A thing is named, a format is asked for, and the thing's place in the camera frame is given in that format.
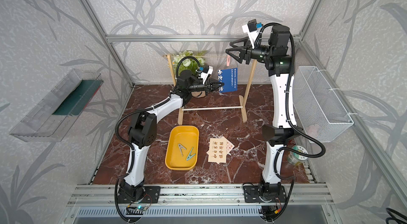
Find blue postcard white characters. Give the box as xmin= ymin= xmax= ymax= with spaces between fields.
xmin=217 ymin=68 xmax=238 ymax=93

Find pink clothespin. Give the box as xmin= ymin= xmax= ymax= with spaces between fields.
xmin=226 ymin=55 xmax=231 ymax=68

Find cream postcard red stamps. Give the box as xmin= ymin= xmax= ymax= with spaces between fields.
xmin=226 ymin=140 xmax=235 ymax=155

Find teal clothespin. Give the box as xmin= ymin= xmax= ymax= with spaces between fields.
xmin=185 ymin=147 xmax=196 ymax=161

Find cream postcard red characters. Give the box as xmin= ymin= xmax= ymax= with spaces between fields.
xmin=207 ymin=137 xmax=227 ymax=164

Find wooden hanging rack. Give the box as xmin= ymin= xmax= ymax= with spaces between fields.
xmin=178 ymin=60 xmax=258 ymax=126

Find jute string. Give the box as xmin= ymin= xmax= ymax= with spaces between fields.
xmin=166 ymin=53 xmax=228 ymax=58

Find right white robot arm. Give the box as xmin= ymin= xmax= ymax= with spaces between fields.
xmin=225 ymin=20 xmax=326 ymax=202

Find clear plastic wall shelf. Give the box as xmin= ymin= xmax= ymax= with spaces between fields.
xmin=10 ymin=69 xmax=103 ymax=142

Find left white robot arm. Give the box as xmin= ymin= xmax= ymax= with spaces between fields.
xmin=114 ymin=56 xmax=224 ymax=201

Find yellow plastic tray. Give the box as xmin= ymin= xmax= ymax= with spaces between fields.
xmin=165 ymin=126 xmax=199 ymax=171

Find potted green plant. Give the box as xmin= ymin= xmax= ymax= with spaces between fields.
xmin=171 ymin=50 xmax=212 ymax=99

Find green circuit board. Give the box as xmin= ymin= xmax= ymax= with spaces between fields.
xmin=126 ymin=205 xmax=151 ymax=215

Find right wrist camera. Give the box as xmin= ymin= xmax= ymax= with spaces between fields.
xmin=242 ymin=19 xmax=263 ymax=49

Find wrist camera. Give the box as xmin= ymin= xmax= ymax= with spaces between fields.
xmin=197 ymin=65 xmax=213 ymax=85
xmin=242 ymin=19 xmax=263 ymax=49

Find white wire mesh basket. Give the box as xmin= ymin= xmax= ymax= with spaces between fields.
xmin=293 ymin=66 xmax=354 ymax=143

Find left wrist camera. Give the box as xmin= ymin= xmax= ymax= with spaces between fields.
xmin=197 ymin=65 xmax=213 ymax=85

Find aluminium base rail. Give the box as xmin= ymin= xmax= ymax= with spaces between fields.
xmin=67 ymin=183 xmax=334 ymax=207

